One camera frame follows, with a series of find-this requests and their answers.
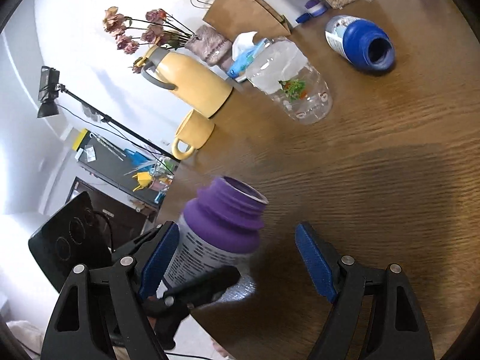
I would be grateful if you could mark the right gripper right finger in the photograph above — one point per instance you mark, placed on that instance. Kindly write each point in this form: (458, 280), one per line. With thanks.
(396, 325)

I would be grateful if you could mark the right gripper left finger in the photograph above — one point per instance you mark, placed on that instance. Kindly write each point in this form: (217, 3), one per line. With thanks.
(78, 326)

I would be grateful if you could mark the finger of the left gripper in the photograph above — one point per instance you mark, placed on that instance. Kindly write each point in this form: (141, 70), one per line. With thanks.
(200, 291)

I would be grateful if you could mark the purple bottle with white label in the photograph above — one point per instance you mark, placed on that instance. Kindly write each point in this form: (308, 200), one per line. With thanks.
(219, 227)

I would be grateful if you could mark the dark cluttered side cabinet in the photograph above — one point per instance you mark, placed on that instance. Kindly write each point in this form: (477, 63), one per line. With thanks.
(125, 194)

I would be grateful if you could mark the black light stand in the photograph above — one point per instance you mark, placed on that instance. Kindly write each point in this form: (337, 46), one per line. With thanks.
(49, 90)

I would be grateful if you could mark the yellow ceramic mug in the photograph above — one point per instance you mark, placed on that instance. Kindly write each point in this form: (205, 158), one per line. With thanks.
(192, 134)

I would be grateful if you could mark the yellow thermos jug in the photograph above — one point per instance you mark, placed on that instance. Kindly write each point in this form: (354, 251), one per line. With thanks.
(186, 78)

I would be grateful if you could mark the dried pink flowers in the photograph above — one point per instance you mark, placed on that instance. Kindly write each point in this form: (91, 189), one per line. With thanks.
(157, 29)

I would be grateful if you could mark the pink textured flower vase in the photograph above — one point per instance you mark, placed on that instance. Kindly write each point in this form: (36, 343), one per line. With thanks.
(211, 47)

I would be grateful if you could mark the blue tissue box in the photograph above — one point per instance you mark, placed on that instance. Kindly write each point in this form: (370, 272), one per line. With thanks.
(244, 52)

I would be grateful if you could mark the brown paper bag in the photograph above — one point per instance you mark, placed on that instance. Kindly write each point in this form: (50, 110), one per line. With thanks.
(232, 17)

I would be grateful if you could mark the blue bottle cap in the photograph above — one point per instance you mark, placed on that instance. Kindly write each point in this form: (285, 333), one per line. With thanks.
(303, 18)

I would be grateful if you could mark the blue bottle with white label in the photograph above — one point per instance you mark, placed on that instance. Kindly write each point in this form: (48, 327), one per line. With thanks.
(361, 42)

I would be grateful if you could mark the small purple white jar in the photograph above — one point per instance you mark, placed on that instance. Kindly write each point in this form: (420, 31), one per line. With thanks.
(316, 8)

